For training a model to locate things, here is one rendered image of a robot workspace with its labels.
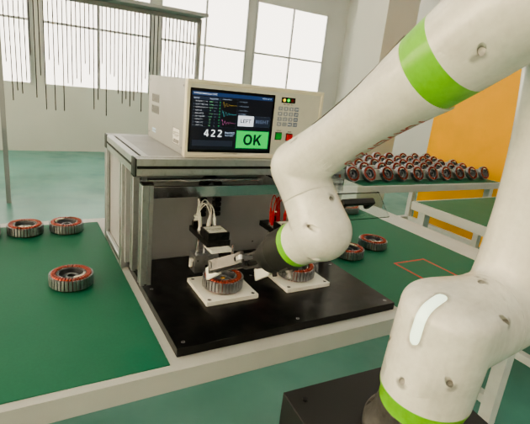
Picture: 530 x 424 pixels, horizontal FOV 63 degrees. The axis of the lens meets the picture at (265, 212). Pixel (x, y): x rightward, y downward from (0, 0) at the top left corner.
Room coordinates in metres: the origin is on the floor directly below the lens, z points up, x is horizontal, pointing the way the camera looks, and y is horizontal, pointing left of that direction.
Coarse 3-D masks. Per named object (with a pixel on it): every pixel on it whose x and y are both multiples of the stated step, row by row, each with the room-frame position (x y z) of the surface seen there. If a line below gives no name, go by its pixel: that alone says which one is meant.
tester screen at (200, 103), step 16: (208, 96) 1.18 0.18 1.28; (224, 96) 1.20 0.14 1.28; (240, 96) 1.22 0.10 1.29; (256, 96) 1.25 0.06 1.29; (192, 112) 1.15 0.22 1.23; (208, 112) 1.18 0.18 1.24; (224, 112) 1.20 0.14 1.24; (240, 112) 1.23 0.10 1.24; (256, 112) 1.25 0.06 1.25; (192, 128) 1.16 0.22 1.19; (208, 128) 1.18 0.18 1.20; (224, 128) 1.20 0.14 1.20; (240, 128) 1.23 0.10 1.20; (256, 128) 1.25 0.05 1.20
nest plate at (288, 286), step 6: (270, 276) 1.18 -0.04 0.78; (318, 276) 1.21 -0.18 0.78; (276, 282) 1.15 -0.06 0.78; (282, 282) 1.14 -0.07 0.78; (288, 282) 1.15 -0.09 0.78; (294, 282) 1.15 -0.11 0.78; (300, 282) 1.16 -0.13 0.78; (306, 282) 1.16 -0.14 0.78; (312, 282) 1.16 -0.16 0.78; (318, 282) 1.17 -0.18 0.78; (324, 282) 1.17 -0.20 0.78; (282, 288) 1.12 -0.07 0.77; (288, 288) 1.11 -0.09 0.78; (294, 288) 1.11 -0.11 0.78; (300, 288) 1.12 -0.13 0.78; (306, 288) 1.13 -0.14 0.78; (312, 288) 1.14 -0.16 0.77
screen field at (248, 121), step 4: (240, 116) 1.23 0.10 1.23; (244, 116) 1.23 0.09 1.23; (248, 116) 1.24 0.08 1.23; (252, 116) 1.25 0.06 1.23; (256, 116) 1.25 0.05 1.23; (240, 120) 1.23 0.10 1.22; (244, 120) 1.23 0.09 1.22; (248, 120) 1.24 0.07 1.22; (252, 120) 1.25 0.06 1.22; (256, 120) 1.25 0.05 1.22; (260, 120) 1.26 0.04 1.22; (264, 120) 1.27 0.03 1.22; (268, 120) 1.27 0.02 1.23; (240, 124) 1.23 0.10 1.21; (244, 124) 1.23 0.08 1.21; (248, 124) 1.24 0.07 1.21; (252, 124) 1.25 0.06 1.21; (256, 124) 1.25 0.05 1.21; (260, 124) 1.26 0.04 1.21; (264, 124) 1.27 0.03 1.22; (268, 124) 1.27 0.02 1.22
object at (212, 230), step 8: (192, 232) 1.20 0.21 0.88; (200, 232) 1.15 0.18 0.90; (208, 232) 1.11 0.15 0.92; (216, 232) 1.12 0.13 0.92; (224, 232) 1.13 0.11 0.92; (200, 240) 1.14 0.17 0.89; (208, 240) 1.10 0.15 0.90; (216, 240) 1.11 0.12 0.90; (224, 240) 1.13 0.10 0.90; (208, 248) 1.10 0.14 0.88; (216, 248) 1.10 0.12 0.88; (224, 248) 1.11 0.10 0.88
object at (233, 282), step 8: (224, 272) 1.11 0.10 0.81; (232, 272) 1.10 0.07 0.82; (240, 272) 1.10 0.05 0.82; (208, 280) 1.03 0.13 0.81; (216, 280) 1.03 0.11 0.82; (224, 280) 1.03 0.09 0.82; (232, 280) 1.04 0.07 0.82; (240, 280) 1.06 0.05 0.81; (208, 288) 1.03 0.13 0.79; (216, 288) 1.02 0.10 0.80; (224, 288) 1.02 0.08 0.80; (232, 288) 1.04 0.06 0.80; (240, 288) 1.06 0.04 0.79
